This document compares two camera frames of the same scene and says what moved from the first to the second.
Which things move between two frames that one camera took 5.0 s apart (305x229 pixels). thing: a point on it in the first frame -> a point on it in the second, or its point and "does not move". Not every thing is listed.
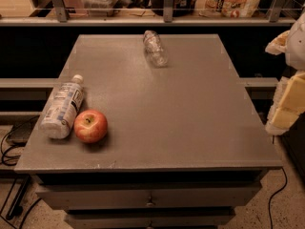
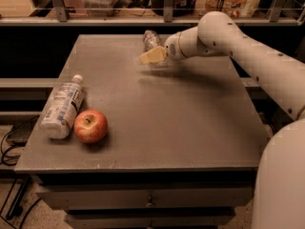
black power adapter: [19, 135] does not move
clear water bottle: [154, 50] does not move
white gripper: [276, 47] -> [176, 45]
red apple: [91, 126] does not move
